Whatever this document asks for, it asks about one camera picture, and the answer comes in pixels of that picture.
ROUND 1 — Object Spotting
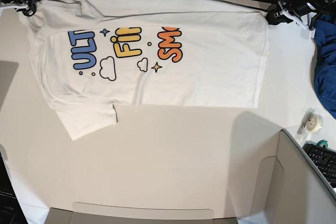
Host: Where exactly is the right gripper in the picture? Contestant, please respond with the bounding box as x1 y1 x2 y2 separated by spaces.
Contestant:
1 0 38 17

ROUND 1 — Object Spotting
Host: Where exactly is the white printed t-shirt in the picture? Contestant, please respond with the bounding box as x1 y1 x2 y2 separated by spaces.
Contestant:
19 0 270 140

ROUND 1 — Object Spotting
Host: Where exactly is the black computer keyboard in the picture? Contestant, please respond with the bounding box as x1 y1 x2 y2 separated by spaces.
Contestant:
303 144 335 188

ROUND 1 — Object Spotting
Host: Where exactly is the green tape roll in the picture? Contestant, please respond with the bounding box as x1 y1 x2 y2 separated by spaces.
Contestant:
316 140 328 149

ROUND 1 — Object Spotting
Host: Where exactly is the blue cloth at right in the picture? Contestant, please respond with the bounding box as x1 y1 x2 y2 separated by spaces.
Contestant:
313 14 335 118

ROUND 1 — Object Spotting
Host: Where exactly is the clear tape dispenser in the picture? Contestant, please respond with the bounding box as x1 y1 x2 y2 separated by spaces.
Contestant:
297 108 323 141

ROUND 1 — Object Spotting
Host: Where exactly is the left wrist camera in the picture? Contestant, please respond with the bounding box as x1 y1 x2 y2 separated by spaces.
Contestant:
301 28 315 40

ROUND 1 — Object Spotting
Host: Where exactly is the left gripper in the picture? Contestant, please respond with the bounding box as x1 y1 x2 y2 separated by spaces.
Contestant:
266 0 315 30

